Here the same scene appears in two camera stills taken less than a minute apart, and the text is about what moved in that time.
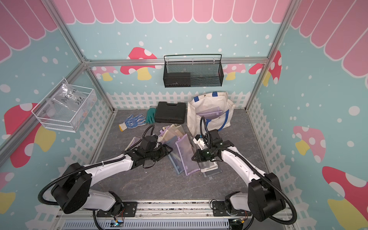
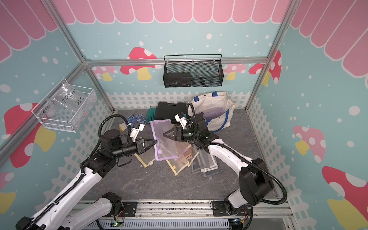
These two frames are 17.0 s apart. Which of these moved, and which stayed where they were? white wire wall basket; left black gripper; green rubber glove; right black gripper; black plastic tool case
Moved: right black gripper; left black gripper
Stayed: white wire wall basket; green rubber glove; black plastic tool case
